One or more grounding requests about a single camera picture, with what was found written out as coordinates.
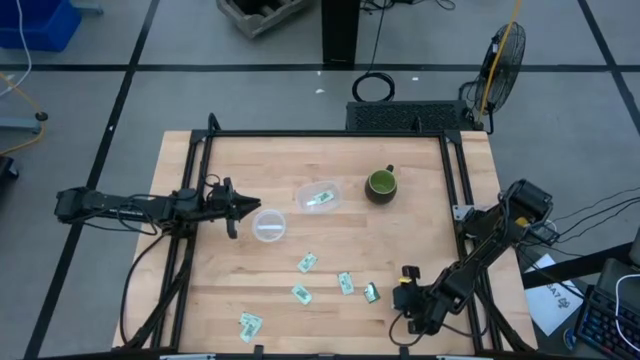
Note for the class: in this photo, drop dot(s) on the black vented computer case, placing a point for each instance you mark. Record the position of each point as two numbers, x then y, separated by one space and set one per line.
405 116

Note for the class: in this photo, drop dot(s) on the grey stand foot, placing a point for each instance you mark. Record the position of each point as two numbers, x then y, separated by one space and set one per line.
17 125

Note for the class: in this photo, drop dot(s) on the black metal table frame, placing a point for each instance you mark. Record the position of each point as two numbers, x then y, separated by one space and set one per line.
325 133

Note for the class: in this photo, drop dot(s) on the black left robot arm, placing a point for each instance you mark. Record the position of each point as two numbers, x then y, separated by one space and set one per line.
100 202

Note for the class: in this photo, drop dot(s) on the dark green ceramic mug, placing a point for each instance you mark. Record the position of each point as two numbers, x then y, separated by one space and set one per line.
381 187

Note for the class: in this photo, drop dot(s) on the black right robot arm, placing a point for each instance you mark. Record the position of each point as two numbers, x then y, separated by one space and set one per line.
492 230

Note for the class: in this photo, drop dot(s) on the oval clear plastic container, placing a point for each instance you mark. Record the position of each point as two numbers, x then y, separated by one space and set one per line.
305 192

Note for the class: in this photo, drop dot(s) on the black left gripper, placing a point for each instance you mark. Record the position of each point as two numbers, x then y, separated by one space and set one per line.
220 202

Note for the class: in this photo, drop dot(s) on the blue plastic bin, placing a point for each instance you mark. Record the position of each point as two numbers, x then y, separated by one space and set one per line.
35 22

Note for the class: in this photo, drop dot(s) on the white paper sheet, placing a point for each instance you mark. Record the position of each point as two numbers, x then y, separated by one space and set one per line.
550 300

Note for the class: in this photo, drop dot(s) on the black backlit keyboard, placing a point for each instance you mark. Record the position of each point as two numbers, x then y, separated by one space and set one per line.
600 320

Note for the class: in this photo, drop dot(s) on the black diagonal beam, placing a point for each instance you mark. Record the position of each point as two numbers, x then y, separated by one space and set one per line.
575 267

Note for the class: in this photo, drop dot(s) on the black upright column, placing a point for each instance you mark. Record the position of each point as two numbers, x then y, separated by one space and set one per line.
340 30

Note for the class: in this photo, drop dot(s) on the grey moulded packaging tray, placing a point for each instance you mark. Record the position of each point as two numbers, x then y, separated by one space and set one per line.
260 17

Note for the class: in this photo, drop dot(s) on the black floor fan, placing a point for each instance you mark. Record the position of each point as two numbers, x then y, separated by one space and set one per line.
502 65

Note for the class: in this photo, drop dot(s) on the round clear plastic container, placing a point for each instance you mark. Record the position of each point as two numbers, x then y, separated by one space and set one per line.
269 226

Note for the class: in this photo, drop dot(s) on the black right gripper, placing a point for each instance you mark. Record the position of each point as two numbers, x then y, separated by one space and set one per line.
422 305

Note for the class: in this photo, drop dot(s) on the green white sweetener packet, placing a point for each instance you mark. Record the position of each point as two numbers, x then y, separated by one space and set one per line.
301 294
324 197
307 262
371 293
248 333
346 283
251 318

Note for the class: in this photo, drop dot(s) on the silver mounting bracket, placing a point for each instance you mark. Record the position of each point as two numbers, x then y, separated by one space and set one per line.
459 211

